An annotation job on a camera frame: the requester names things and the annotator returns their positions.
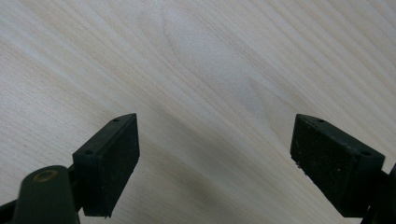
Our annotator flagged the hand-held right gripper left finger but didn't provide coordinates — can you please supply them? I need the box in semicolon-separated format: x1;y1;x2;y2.
72;113;141;218

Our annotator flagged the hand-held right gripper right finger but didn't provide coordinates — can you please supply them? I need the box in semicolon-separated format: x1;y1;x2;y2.
290;113;386;218

